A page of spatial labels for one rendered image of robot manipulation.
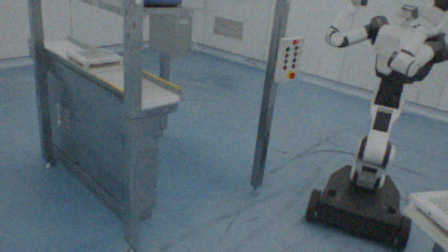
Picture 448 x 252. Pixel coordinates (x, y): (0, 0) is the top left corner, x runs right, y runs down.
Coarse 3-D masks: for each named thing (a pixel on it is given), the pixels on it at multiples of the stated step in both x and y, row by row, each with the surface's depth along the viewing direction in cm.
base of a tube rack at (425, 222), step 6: (408, 210) 125; (414, 210) 125; (420, 210) 125; (408, 216) 125; (414, 216) 123; (420, 216) 122; (426, 216) 122; (420, 222) 121; (426, 222) 119; (432, 222) 120; (426, 228) 119; (432, 228) 117; (438, 228) 117; (432, 234) 116; (438, 234) 115; (444, 234) 115; (438, 240) 114; (444, 240) 113; (444, 246) 113
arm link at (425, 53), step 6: (420, 48) 205; (426, 48) 204; (420, 54) 202; (426, 54) 202; (432, 54) 204; (414, 60) 195; (420, 60) 201; (426, 60) 204; (408, 66) 194; (414, 66) 194; (420, 66) 203; (408, 72) 195; (414, 72) 197
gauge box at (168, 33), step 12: (156, 24) 200; (168, 24) 193; (180, 24) 191; (192, 24) 196; (156, 36) 202; (168, 36) 195; (180, 36) 194; (156, 48) 204; (168, 48) 197; (180, 48) 196
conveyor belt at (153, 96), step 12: (60, 48) 271; (72, 48) 274; (96, 72) 230; (108, 72) 233; (120, 72) 235; (120, 84) 216; (144, 84) 219; (144, 96) 202; (156, 96) 204; (168, 96) 206; (144, 108) 196
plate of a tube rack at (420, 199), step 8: (432, 192) 127; (440, 192) 127; (416, 200) 122; (424, 200) 122; (424, 208) 119; (432, 208) 118; (440, 208) 118; (432, 216) 116; (440, 216) 115; (440, 224) 114
